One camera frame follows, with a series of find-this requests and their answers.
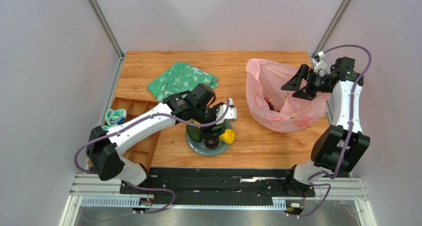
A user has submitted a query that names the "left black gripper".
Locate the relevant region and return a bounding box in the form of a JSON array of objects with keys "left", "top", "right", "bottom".
[{"left": 192, "top": 102, "right": 225, "bottom": 141}]

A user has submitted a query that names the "dark green avocado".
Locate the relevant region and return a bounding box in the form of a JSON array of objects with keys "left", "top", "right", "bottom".
[{"left": 186, "top": 124, "right": 203, "bottom": 143}]

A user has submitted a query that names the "yellow fake fruit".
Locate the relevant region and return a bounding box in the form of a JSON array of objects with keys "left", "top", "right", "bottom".
[{"left": 219, "top": 129, "right": 236, "bottom": 145}]

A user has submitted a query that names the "pink plastic bag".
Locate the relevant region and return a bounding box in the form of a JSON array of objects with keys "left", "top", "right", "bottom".
[{"left": 246, "top": 58, "right": 329, "bottom": 133}]

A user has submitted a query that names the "dark red grape bunch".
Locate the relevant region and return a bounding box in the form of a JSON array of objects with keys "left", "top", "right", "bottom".
[{"left": 266, "top": 101, "right": 278, "bottom": 112}]

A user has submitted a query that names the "green lime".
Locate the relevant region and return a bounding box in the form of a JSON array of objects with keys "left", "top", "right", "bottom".
[{"left": 213, "top": 121, "right": 226, "bottom": 133}]

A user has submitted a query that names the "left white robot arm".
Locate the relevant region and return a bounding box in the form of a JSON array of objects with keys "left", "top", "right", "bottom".
[{"left": 82, "top": 83, "right": 237, "bottom": 186}]

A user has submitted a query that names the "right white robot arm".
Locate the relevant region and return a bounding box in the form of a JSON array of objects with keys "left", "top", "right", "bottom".
[{"left": 281, "top": 56, "right": 370, "bottom": 196}]

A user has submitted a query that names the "grey round plate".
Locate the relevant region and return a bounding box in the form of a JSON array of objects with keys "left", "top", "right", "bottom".
[{"left": 185, "top": 133, "right": 230, "bottom": 157}]

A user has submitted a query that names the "green white cloth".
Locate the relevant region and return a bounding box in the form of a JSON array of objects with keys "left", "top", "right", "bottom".
[{"left": 148, "top": 61, "right": 218, "bottom": 102}]

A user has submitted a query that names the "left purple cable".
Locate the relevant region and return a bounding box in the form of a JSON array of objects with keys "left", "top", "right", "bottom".
[{"left": 73, "top": 98, "right": 231, "bottom": 215}]

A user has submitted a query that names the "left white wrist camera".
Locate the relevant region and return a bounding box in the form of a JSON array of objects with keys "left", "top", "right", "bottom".
[{"left": 217, "top": 98, "right": 237, "bottom": 123}]

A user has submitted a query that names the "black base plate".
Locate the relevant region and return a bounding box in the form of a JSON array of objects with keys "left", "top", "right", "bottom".
[{"left": 119, "top": 167, "right": 316, "bottom": 206}]

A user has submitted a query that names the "aluminium frame rail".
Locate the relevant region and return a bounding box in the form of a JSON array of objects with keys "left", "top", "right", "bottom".
[{"left": 59, "top": 174, "right": 377, "bottom": 226}]

